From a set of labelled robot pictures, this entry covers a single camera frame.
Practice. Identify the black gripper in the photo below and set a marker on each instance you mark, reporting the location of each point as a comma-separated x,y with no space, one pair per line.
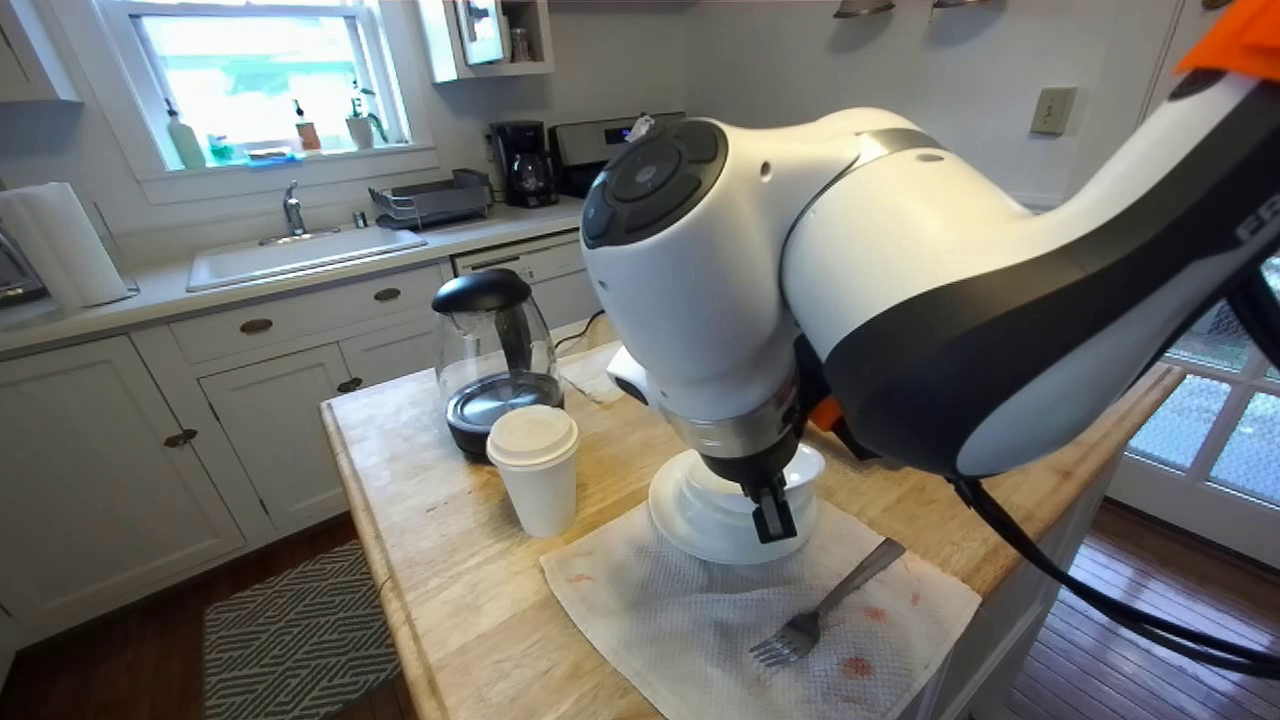
763,466

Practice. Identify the white ceramic bowl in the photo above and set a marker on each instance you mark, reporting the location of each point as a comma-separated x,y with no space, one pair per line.
692,500

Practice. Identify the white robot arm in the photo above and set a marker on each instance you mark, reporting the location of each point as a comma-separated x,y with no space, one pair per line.
934,226

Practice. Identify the stacked white bowls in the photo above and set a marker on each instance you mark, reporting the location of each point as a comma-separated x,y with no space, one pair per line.
682,541

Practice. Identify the silver fork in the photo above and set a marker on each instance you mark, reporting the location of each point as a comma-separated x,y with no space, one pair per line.
834,602

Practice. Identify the stained white cloth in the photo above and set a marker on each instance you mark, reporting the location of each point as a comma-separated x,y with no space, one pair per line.
666,624

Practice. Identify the white lidded paper cup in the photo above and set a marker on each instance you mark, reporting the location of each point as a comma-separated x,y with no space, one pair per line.
536,475

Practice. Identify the glass electric kettle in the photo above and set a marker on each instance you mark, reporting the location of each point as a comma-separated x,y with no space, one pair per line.
497,386

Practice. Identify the white wooden kitchen island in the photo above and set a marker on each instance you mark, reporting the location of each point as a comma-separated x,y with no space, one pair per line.
443,535

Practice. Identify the brown paper bag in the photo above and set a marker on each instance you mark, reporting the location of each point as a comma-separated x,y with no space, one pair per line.
643,131

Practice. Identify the black coffee maker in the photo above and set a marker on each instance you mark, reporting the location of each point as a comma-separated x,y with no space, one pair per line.
521,165

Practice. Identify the grey dish rack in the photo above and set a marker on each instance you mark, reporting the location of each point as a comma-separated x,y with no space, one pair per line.
430,201

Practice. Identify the grey patterned rug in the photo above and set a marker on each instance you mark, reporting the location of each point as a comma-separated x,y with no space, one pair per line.
295,643

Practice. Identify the white kitchen sink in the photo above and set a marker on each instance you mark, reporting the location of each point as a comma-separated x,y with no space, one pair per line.
301,258

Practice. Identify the white bottle with plant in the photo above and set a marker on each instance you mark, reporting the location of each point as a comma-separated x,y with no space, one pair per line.
363,131

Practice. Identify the chrome faucet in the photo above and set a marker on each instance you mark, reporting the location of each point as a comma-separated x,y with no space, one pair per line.
295,208

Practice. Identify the small amber bottle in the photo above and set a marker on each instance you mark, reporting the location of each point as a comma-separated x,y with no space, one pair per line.
305,131

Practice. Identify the blue sponge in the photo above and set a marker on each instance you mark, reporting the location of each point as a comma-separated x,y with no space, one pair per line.
263,156

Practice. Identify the white base cabinets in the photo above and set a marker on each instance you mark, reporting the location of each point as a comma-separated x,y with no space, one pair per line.
132,454

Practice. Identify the kitchen window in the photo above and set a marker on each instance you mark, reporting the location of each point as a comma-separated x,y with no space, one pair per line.
255,73

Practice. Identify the clear soap bottle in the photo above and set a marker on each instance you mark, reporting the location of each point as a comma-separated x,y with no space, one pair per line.
187,143

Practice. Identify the white paper towel roll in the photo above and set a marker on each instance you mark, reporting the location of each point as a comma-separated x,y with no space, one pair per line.
61,246

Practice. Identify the wall outlet plate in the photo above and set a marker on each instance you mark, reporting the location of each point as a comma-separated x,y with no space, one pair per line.
1053,111

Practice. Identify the white wall cabinet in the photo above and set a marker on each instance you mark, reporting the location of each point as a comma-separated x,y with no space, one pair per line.
482,41

